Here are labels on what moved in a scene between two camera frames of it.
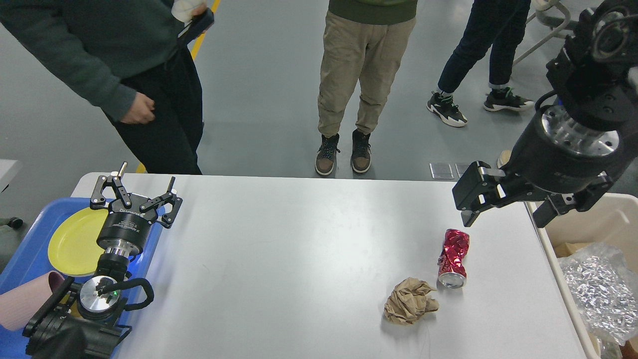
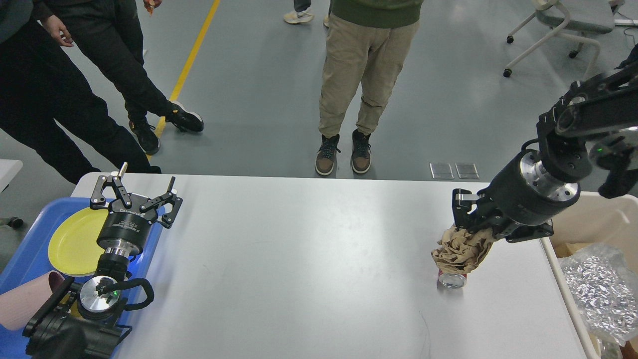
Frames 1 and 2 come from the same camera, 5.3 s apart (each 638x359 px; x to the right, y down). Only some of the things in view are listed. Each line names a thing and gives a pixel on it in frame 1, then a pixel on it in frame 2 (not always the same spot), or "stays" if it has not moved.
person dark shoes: x=124 y=58 → x=39 y=85
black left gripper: x=125 y=230 stays
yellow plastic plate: x=73 y=246 stays
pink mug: x=16 y=306 stays
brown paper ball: x=408 y=300 → x=461 y=252
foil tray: x=606 y=286 stays
